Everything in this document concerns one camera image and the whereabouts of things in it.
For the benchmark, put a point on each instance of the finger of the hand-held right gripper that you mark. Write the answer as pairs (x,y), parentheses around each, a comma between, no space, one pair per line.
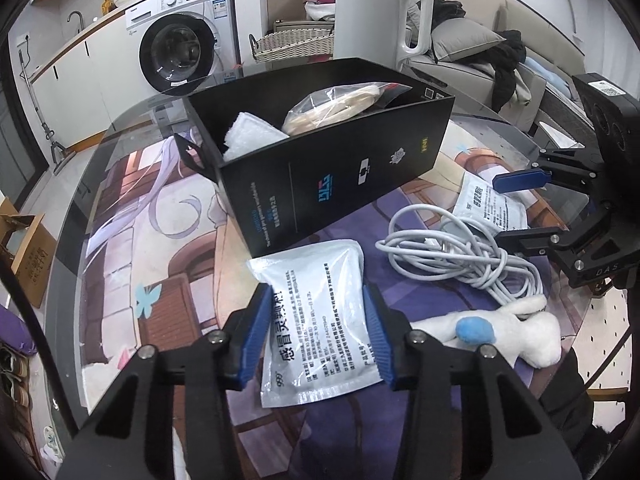
(540,240)
(520,180)

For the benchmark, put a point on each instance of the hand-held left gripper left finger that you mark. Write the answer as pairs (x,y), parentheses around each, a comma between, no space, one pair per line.
(255,330)

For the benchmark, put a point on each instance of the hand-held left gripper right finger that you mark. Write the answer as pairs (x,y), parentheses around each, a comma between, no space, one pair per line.
(380,340)

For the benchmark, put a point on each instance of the white medicine packet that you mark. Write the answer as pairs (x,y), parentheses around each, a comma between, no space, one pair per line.
(315,320)
(487,205)

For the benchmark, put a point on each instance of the white plush toy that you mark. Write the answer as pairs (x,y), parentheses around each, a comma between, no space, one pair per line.
(530,340)

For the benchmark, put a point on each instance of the black cardboard box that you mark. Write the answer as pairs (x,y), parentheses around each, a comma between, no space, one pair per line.
(350,180)

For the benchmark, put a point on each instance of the person's right forearm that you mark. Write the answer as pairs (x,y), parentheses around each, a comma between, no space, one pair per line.
(570,400)

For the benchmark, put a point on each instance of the printed desk mat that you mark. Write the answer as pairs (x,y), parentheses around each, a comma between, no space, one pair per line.
(175,270)

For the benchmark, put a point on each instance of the black jacket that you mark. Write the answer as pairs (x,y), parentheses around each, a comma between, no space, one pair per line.
(510,70)

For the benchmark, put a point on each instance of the grey sofa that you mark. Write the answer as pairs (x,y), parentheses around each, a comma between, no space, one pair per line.
(465,75)

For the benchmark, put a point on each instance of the grey pillow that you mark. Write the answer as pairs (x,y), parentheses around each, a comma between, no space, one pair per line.
(465,40)

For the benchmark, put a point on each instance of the white electric kettle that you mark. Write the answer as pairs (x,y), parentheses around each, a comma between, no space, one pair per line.
(365,15)

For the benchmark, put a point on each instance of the brown cardboard box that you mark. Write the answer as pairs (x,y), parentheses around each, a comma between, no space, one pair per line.
(30,260)

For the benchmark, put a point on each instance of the purple yoga mat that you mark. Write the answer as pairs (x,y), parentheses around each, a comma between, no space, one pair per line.
(15,332)

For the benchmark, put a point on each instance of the wicker basket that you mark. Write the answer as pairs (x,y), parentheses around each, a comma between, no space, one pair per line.
(295,45)

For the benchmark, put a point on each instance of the mop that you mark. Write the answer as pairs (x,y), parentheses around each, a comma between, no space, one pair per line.
(55,150)

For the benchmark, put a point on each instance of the dark glass door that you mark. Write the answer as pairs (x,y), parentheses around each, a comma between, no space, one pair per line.
(12,150)

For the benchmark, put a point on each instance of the white washing machine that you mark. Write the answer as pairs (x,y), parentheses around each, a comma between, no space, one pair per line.
(220,25)

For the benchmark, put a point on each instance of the white kitchen counter cabinet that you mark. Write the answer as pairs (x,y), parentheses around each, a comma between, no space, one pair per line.
(100,65)

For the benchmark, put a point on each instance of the yellow bottle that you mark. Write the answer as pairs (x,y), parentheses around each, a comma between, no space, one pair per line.
(106,5)

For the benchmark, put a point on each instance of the kitchen faucet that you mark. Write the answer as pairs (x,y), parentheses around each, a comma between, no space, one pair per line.
(77,17)

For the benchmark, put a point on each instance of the wall socket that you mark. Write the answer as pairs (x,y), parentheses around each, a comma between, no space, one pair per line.
(24,39)

